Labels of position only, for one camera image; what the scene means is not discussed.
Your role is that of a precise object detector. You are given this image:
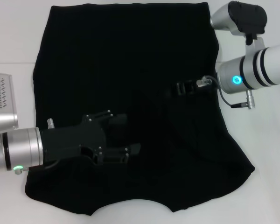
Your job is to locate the left gripper cable with plugs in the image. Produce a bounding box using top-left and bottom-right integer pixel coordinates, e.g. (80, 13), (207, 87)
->
(13, 118), (68, 176)

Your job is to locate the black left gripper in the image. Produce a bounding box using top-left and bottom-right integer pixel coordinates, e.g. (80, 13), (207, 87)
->
(40, 110), (142, 166)

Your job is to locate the black shirt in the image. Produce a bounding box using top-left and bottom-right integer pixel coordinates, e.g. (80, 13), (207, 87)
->
(24, 1), (256, 213)

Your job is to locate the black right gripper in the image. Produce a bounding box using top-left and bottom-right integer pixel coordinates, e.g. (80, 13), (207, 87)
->
(175, 78), (222, 96)

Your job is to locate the silver right camera mount bracket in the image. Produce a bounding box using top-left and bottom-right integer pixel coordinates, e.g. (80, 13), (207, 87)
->
(244, 32), (266, 59)

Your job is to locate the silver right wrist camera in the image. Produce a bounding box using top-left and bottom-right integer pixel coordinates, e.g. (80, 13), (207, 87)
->
(210, 1), (268, 37)

